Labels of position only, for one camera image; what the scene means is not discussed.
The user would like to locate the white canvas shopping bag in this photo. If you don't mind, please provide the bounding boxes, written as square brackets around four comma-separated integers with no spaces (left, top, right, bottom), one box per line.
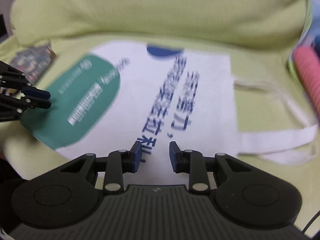
[19,41,320,167]

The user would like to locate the pink ribbed blanket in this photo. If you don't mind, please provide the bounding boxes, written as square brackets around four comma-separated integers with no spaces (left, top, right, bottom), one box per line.
[293,46,319,118]

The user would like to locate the green sofa cover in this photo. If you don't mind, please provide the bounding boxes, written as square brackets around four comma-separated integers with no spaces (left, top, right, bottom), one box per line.
[0,0,320,240]

